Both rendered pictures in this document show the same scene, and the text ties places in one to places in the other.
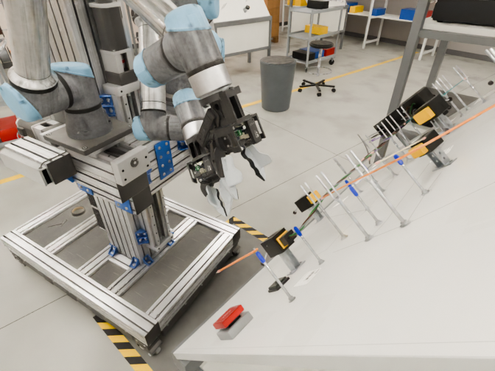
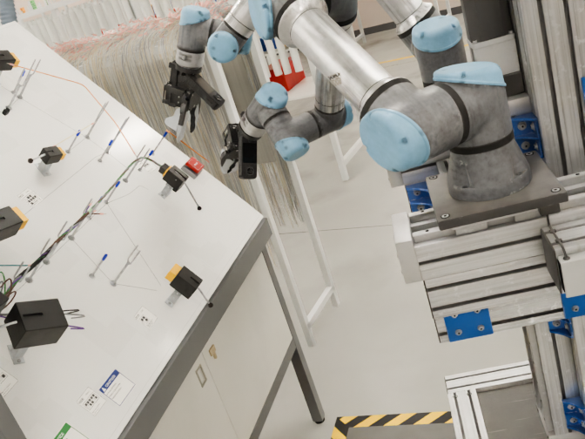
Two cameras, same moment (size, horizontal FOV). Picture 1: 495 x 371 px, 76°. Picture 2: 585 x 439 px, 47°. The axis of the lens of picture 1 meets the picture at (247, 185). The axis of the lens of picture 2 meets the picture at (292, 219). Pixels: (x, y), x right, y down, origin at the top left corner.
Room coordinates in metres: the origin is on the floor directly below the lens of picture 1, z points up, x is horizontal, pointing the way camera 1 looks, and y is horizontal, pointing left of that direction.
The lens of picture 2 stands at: (2.43, -0.42, 1.69)
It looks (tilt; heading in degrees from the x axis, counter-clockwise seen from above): 22 degrees down; 161
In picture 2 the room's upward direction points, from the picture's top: 18 degrees counter-clockwise
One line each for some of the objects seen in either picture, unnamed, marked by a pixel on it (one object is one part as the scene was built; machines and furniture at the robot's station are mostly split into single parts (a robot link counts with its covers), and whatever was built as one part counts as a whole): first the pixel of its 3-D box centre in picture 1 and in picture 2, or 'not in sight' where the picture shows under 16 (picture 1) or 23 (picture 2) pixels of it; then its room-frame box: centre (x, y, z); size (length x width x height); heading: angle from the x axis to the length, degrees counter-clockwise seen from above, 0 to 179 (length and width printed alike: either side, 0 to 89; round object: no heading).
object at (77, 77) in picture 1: (74, 83); (439, 47); (1.02, 0.56, 1.33); 0.13 x 0.12 x 0.14; 152
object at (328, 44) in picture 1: (318, 68); not in sight; (4.78, -1.05, 0.34); 0.58 x 0.55 x 0.69; 90
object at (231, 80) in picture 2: not in sight; (157, 190); (-0.73, 0.05, 0.78); 1.39 x 0.45 x 1.56; 39
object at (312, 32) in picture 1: (315, 34); not in sight; (6.19, -1.24, 0.54); 0.99 x 0.50 x 1.08; 132
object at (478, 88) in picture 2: not in sight; (469, 100); (1.45, 0.30, 1.33); 0.13 x 0.12 x 0.14; 91
